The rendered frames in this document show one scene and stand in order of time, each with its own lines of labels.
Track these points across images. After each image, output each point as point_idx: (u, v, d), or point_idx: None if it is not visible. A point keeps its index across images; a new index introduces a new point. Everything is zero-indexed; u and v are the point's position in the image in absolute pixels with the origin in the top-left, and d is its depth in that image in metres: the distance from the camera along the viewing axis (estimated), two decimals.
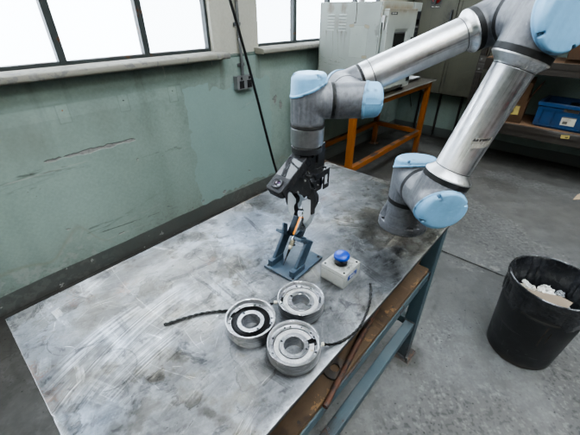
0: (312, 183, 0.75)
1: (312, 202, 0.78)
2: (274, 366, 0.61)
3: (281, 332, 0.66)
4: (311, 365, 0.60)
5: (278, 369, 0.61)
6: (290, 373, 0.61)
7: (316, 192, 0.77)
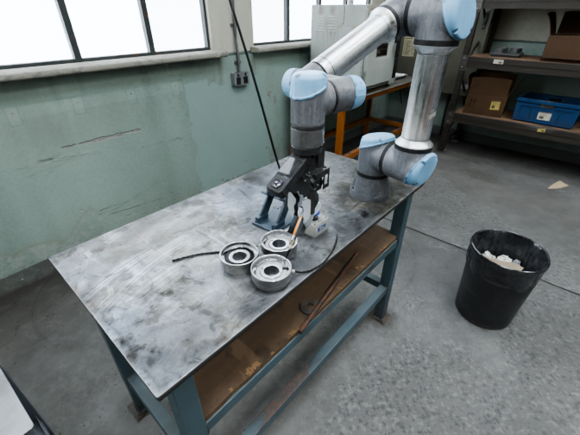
0: (312, 183, 0.75)
1: (312, 202, 0.78)
2: (255, 284, 0.82)
3: (262, 263, 0.87)
4: (283, 282, 0.81)
5: (259, 286, 0.81)
6: (267, 289, 0.81)
7: (316, 192, 0.77)
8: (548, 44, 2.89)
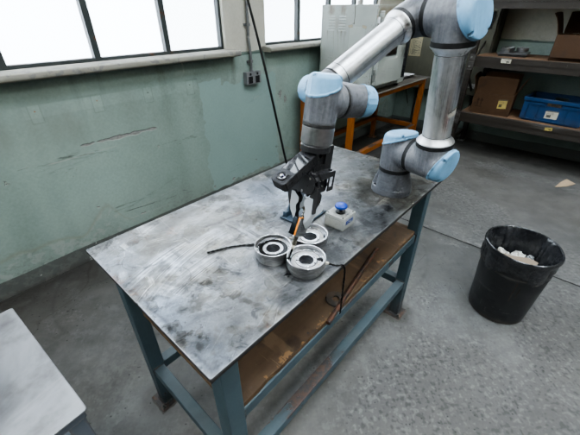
0: (316, 181, 0.76)
1: (315, 201, 0.78)
2: (289, 270, 0.86)
3: (299, 252, 0.91)
4: (316, 272, 0.84)
5: (292, 273, 0.85)
6: (300, 276, 0.85)
7: (319, 192, 0.78)
8: (556, 43, 2.92)
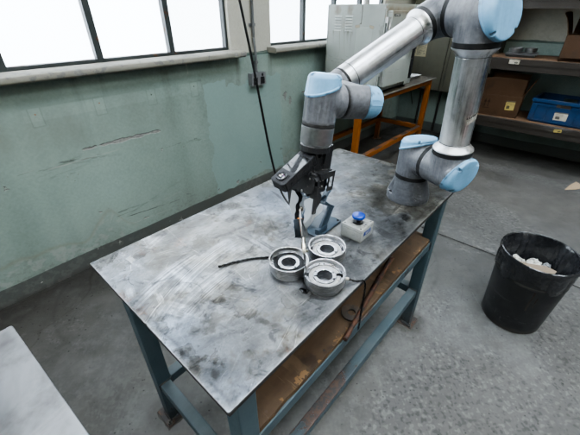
0: (316, 181, 0.76)
1: (315, 201, 0.78)
2: (307, 286, 0.81)
3: (316, 267, 0.85)
4: (336, 289, 0.79)
5: (310, 289, 0.80)
6: (319, 293, 0.80)
7: (319, 192, 0.78)
8: (565, 44, 2.86)
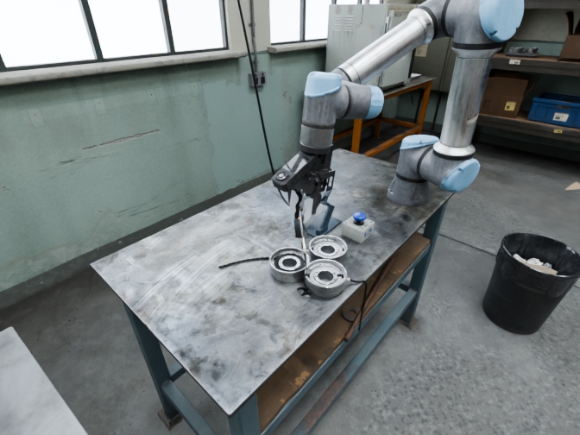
0: (316, 181, 0.76)
1: (315, 201, 0.78)
2: (308, 287, 0.80)
3: (317, 267, 0.85)
4: (337, 290, 0.78)
5: (311, 290, 0.80)
6: (320, 294, 0.79)
7: (319, 192, 0.78)
8: (566, 44, 2.86)
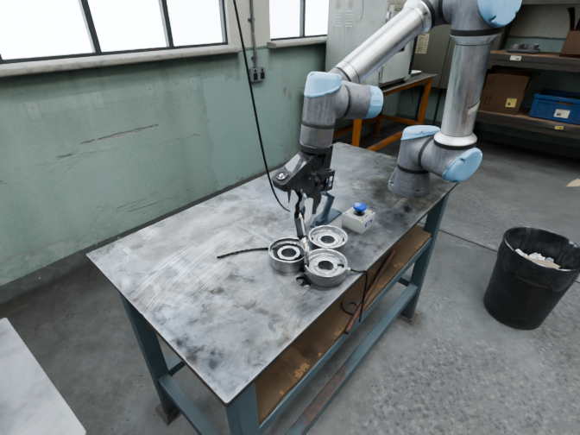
0: (316, 181, 0.76)
1: (315, 201, 0.78)
2: (307, 277, 0.79)
3: (317, 256, 0.83)
4: (337, 280, 0.77)
5: (311, 280, 0.78)
6: (320, 284, 0.78)
7: (319, 192, 0.78)
8: (567, 40, 2.85)
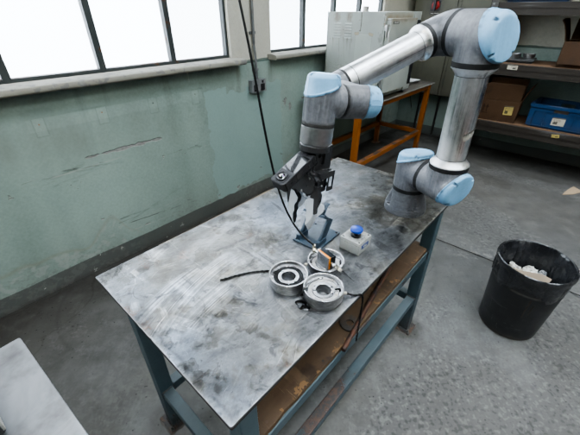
0: (316, 181, 0.76)
1: (315, 200, 0.78)
2: (306, 301, 0.83)
3: (315, 280, 0.88)
4: (334, 304, 0.81)
5: (309, 304, 0.83)
6: (318, 308, 0.82)
7: (319, 191, 0.77)
8: (563, 50, 2.89)
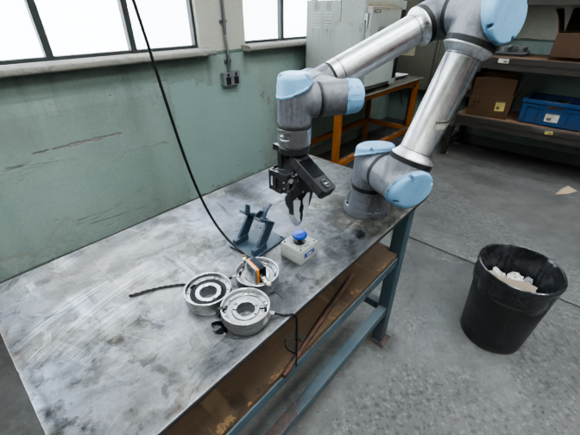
0: None
1: (311, 192, 0.83)
2: (223, 324, 0.68)
3: (239, 297, 0.73)
4: (255, 327, 0.66)
5: (225, 327, 0.67)
6: (236, 332, 0.67)
7: None
8: (557, 42, 2.74)
